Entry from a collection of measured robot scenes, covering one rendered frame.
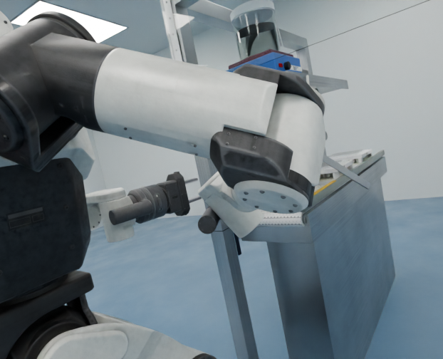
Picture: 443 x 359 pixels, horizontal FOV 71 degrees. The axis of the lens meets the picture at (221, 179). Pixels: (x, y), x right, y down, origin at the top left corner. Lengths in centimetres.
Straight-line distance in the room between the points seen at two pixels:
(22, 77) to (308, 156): 27
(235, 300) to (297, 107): 97
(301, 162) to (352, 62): 418
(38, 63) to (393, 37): 430
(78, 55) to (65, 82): 3
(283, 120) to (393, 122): 410
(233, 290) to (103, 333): 69
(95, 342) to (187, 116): 42
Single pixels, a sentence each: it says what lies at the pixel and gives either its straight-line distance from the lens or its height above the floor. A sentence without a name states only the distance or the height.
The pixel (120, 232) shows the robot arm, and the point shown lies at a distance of 77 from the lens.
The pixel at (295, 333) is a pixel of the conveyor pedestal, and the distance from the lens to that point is 143.
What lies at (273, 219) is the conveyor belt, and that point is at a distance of 109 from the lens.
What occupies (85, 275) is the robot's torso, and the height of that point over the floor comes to 93.
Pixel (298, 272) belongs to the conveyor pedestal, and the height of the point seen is 57.
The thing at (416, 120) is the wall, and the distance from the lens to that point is 441.
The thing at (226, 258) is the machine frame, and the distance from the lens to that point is 116.
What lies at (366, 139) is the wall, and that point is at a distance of 443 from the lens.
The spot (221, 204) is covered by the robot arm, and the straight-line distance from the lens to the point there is 56.
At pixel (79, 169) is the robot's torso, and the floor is 110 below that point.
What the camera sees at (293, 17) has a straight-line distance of 93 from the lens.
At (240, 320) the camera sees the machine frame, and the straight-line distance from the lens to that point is 126.
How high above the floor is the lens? 109
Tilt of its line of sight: 6 degrees down
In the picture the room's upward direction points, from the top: 12 degrees counter-clockwise
